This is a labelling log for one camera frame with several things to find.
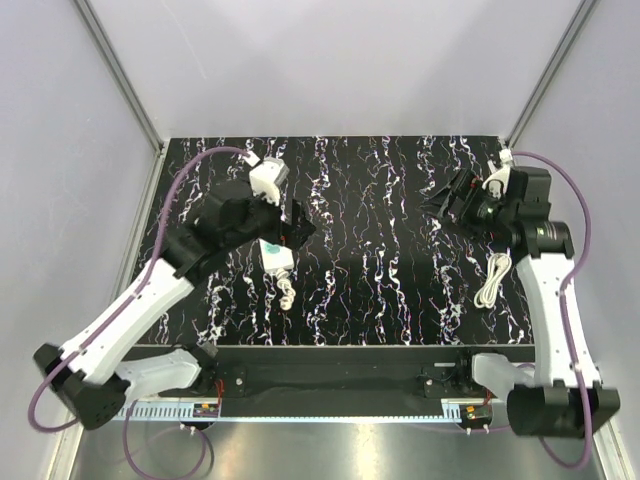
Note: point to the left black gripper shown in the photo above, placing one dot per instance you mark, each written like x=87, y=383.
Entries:
x=283, y=230

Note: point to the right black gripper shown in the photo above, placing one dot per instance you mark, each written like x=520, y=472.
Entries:
x=473, y=191

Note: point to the white multicolour power strip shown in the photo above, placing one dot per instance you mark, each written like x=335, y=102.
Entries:
x=284, y=260

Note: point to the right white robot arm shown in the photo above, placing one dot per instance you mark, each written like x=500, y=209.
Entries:
x=563, y=396

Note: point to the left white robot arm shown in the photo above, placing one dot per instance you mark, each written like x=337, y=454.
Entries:
x=90, y=373

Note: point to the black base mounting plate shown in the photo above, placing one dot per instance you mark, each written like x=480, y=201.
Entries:
x=362, y=376

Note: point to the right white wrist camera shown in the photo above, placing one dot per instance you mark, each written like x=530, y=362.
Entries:
x=496, y=183

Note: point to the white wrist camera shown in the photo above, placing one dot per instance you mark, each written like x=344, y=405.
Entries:
x=266, y=177
x=496, y=183

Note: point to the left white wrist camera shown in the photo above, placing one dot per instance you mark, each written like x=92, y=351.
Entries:
x=266, y=177

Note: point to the white slotted cable duct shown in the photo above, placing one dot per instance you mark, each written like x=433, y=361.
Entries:
x=238, y=411

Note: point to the right aluminium frame post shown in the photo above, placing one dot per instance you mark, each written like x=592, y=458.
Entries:
x=573, y=30

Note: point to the aluminium frame post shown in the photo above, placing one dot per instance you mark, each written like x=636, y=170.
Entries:
x=106, y=50
x=573, y=30

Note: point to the left aluminium frame post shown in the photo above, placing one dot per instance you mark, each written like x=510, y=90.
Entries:
x=106, y=50

